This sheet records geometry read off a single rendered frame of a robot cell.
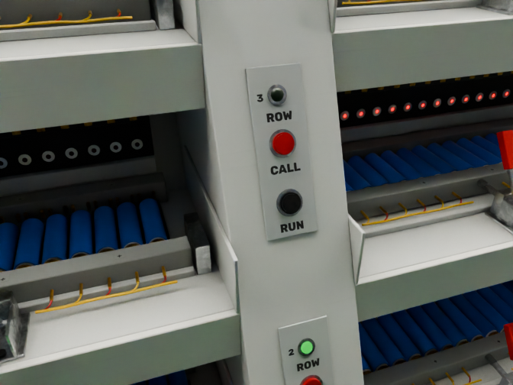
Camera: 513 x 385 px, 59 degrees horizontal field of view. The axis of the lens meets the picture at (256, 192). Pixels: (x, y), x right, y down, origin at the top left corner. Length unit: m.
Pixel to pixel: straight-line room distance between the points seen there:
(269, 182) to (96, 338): 0.16
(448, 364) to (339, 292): 0.21
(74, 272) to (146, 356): 0.08
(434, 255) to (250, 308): 0.17
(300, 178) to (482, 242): 0.19
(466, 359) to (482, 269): 0.13
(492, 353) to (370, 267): 0.23
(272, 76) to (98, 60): 0.11
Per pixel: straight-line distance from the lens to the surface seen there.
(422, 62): 0.40
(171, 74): 0.32
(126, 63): 0.31
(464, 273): 0.44
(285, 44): 0.33
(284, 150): 0.32
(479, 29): 0.42
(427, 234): 0.44
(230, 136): 0.32
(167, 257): 0.37
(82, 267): 0.37
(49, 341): 0.36
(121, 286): 0.37
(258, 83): 0.32
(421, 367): 0.53
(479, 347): 0.57
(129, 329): 0.35
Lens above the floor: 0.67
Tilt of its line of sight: 10 degrees down
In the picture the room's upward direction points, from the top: 7 degrees counter-clockwise
